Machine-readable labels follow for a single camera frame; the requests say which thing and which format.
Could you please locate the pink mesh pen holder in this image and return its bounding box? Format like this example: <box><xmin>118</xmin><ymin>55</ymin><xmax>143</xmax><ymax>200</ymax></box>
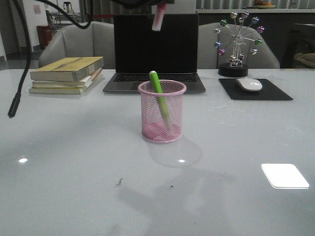
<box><xmin>138</xmin><ymin>80</ymin><xmax>187</xmax><ymax>143</ymax></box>

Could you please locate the tan cushioned seat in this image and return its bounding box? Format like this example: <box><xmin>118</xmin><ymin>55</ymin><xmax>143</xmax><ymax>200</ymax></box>
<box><xmin>294</xmin><ymin>53</ymin><xmax>315</xmax><ymax>68</ymax></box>

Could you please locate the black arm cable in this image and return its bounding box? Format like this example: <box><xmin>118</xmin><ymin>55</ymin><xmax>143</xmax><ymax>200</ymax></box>
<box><xmin>7</xmin><ymin>0</ymin><xmax>94</xmax><ymax>118</ymax></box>

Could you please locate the top yellow book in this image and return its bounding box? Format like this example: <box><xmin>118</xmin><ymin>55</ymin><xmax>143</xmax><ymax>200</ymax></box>
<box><xmin>30</xmin><ymin>57</ymin><xmax>104</xmax><ymax>82</ymax></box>

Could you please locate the black mouse pad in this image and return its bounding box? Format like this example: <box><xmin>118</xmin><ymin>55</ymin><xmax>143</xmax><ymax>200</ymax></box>
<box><xmin>219</xmin><ymin>78</ymin><xmax>293</xmax><ymax>101</ymax></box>

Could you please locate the grey left armchair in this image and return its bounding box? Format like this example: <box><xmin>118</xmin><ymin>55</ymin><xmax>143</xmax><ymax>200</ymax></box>
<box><xmin>38</xmin><ymin>21</ymin><xmax>116</xmax><ymax>69</ymax></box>

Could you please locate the fruit bowl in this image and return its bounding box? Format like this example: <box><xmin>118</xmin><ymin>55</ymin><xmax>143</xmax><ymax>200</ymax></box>
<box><xmin>253</xmin><ymin>0</ymin><xmax>276</xmax><ymax>9</ymax></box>

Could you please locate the green highlighter pen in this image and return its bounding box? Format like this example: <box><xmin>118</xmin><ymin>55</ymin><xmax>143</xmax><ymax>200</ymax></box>
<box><xmin>149</xmin><ymin>71</ymin><xmax>172</xmax><ymax>131</ymax></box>

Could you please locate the middle book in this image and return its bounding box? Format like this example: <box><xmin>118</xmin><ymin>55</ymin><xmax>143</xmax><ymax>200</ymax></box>
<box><xmin>32</xmin><ymin>68</ymin><xmax>102</xmax><ymax>88</ymax></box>

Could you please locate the grey right armchair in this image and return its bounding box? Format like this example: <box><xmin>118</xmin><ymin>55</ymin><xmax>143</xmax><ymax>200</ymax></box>
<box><xmin>197</xmin><ymin>23</ymin><xmax>280</xmax><ymax>69</ymax></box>

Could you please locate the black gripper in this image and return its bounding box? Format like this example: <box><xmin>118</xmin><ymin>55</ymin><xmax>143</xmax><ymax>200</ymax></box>
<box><xmin>112</xmin><ymin>0</ymin><xmax>175</xmax><ymax>7</ymax></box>

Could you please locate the metal cart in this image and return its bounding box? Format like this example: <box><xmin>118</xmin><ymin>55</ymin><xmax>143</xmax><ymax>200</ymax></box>
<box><xmin>44</xmin><ymin>0</ymin><xmax>81</xmax><ymax>30</ymax></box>

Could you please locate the white computer mouse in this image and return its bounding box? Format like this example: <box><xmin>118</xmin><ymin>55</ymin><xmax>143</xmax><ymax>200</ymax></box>
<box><xmin>236</xmin><ymin>78</ymin><xmax>263</xmax><ymax>92</ymax></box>

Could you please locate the grey armchair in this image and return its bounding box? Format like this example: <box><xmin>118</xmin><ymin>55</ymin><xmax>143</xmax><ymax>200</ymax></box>
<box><xmin>38</xmin><ymin>21</ymin><xmax>116</xmax><ymax>69</ymax></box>
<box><xmin>197</xmin><ymin>23</ymin><xmax>280</xmax><ymax>69</ymax></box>

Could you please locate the ferris wheel desk ornament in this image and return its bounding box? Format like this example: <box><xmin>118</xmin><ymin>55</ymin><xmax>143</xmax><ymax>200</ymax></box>
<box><xmin>213</xmin><ymin>10</ymin><xmax>262</xmax><ymax>78</ymax></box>

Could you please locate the red trash bin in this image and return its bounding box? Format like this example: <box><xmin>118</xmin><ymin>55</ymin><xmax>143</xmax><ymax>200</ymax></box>
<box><xmin>36</xmin><ymin>25</ymin><xmax>52</xmax><ymax>49</ymax></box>

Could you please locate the bottom book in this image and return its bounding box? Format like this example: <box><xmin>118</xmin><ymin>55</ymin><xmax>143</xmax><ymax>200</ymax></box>
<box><xmin>28</xmin><ymin>75</ymin><xmax>102</xmax><ymax>94</ymax></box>

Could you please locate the pink highlighter pen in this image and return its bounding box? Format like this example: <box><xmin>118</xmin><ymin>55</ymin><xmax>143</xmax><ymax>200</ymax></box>
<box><xmin>152</xmin><ymin>3</ymin><xmax>167</xmax><ymax>31</ymax></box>

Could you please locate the grey laptop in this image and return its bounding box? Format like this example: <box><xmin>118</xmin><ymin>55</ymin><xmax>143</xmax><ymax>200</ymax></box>
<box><xmin>103</xmin><ymin>14</ymin><xmax>206</xmax><ymax>94</ymax></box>

